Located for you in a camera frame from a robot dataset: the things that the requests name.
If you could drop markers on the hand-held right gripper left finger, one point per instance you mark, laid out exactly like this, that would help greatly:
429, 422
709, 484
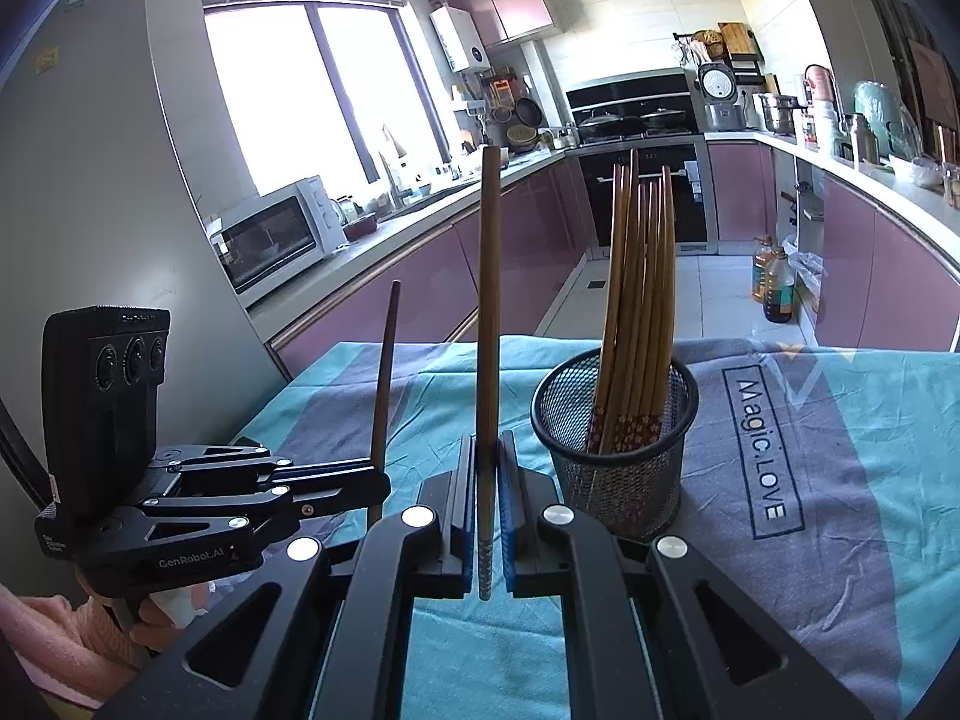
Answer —
466, 517

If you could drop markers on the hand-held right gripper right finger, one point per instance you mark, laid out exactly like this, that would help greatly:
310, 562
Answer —
512, 517

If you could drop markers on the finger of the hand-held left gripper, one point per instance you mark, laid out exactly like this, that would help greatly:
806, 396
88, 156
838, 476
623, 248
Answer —
330, 476
225, 506

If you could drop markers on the single wooden chopstick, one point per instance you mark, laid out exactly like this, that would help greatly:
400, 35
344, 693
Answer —
489, 315
384, 390

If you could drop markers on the black mesh utensil holder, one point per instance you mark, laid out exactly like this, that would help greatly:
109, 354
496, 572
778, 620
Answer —
622, 487

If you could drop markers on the bundle of wooden chopsticks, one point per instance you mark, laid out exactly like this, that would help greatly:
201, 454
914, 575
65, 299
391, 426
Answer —
637, 300

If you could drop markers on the person's left forearm pink sleeve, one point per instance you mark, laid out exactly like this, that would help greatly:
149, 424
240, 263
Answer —
60, 637

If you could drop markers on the person's left hand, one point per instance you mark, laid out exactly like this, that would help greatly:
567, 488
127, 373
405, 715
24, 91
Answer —
169, 607

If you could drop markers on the pink base cabinets under window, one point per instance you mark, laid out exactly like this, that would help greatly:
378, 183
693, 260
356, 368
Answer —
420, 277

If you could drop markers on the white microwave oven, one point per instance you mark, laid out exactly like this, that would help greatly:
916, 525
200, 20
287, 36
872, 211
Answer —
270, 240

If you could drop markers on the grey refrigerator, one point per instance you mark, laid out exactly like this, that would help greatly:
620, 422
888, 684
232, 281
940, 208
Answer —
112, 165

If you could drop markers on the chrome kitchen faucet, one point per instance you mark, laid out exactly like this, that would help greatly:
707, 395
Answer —
394, 165

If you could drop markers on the black built-in oven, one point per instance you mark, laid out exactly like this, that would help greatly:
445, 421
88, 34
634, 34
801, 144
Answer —
592, 195

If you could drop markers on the yellow cooking oil bottle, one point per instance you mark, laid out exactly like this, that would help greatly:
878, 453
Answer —
761, 270

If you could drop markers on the dark cooking oil bottle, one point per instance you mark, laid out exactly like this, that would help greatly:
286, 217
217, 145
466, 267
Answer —
780, 289

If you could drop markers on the teal grey printed tablecloth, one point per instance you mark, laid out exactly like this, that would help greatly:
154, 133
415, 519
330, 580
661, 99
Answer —
862, 465

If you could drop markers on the clear plastic bag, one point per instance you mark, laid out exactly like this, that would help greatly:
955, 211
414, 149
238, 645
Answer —
808, 274

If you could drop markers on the kitchen window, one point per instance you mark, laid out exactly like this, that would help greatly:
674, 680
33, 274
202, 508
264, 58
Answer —
315, 90

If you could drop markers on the hanging black frying pan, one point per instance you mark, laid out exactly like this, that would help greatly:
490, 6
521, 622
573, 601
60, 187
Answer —
527, 111

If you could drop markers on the pink base cabinets beside oven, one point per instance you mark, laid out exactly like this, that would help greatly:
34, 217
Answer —
870, 262

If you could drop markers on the white water heater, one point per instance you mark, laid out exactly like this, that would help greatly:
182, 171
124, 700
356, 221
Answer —
459, 41

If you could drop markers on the white rice cooker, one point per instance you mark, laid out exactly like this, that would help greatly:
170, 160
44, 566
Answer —
724, 101

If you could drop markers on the steel stock pot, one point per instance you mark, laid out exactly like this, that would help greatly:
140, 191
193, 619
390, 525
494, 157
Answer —
778, 114

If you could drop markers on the steel thermos flask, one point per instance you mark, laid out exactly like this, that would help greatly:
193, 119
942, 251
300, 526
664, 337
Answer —
862, 139

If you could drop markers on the wooden cutting board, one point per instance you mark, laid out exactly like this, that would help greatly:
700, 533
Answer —
739, 37

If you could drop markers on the white bowl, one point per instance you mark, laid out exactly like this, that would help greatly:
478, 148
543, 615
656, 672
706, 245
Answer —
915, 171

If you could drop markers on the pink electric kettle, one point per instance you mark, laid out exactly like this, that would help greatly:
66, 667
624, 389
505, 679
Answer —
819, 82

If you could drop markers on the teal appliance cover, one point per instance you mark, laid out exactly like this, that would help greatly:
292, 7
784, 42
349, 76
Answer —
885, 112

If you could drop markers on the pink wall cabinet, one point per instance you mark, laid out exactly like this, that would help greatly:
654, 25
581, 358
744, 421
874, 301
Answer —
510, 7

